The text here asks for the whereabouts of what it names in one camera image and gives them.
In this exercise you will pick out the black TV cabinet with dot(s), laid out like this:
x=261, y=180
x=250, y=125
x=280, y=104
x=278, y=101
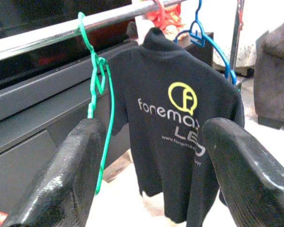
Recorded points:
x=19, y=170

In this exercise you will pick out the green plastic hanger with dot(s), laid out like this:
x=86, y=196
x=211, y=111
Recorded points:
x=93, y=78

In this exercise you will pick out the dark grey fabric sofa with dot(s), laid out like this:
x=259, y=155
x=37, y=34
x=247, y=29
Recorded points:
x=274, y=82

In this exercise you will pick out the large black television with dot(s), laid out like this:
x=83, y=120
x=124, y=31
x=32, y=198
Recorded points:
x=26, y=14

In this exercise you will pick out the silver clothes rack bar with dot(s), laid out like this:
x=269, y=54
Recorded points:
x=38, y=40

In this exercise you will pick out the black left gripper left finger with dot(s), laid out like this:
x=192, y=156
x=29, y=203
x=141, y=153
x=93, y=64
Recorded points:
x=61, y=184

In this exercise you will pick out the black printed polo shirt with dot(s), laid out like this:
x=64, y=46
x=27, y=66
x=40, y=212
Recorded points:
x=156, y=71

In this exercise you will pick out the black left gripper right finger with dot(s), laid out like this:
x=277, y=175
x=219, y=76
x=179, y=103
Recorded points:
x=246, y=179

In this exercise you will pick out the red plastic hanger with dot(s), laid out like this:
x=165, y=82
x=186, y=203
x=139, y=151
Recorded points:
x=161, y=9

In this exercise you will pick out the red robed figurine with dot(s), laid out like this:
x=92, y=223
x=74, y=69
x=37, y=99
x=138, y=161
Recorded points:
x=172, y=21

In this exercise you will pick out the blue plastic hanger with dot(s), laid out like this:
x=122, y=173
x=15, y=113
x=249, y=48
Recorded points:
x=198, y=37

